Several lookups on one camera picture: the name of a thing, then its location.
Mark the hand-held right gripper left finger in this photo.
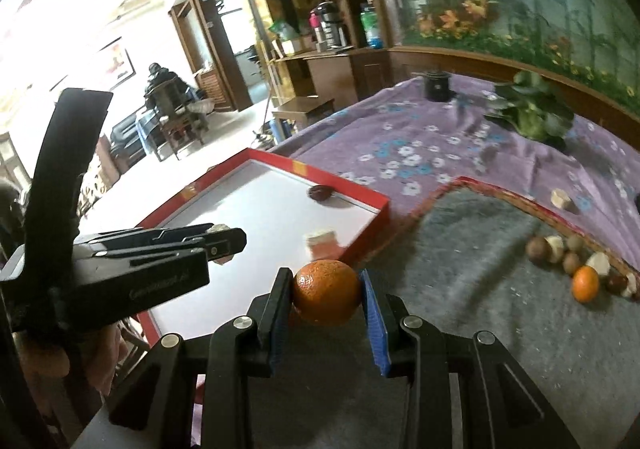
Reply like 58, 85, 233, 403
107, 268, 294, 449

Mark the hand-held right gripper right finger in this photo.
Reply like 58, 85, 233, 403
359, 270, 581, 449

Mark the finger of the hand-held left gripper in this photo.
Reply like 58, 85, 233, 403
90, 224, 213, 250
100, 228, 248, 266

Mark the red tray with white inside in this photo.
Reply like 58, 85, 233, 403
132, 148, 391, 345

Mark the large orange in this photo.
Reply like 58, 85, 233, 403
292, 259, 361, 327

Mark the black sofa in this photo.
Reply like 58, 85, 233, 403
110, 112, 151, 165

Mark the cream block piece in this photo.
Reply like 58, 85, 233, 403
306, 227, 341, 260

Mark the grey mat with red border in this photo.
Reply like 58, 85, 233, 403
200, 176, 640, 449

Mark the wooden chair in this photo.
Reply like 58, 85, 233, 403
145, 79, 207, 162

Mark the wooden stool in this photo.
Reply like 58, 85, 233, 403
272, 96, 336, 130

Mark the tall wooden cabinet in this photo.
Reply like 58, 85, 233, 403
170, 0, 253, 112

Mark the wooden side desk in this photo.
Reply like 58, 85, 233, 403
272, 46, 391, 110

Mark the purple floral cloth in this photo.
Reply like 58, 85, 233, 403
280, 74, 640, 275

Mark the small orange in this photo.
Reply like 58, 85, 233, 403
571, 265, 601, 304

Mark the green bag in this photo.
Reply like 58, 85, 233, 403
270, 19, 301, 42

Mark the black and silver thermos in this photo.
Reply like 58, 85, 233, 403
312, 2, 348, 50

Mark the black jar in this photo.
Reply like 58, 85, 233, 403
422, 70, 453, 102

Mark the green and white bottle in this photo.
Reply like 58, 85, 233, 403
360, 4, 385, 49

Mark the green bok choy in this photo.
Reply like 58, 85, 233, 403
482, 70, 576, 142

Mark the framed wall painting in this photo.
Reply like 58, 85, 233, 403
97, 36, 137, 90

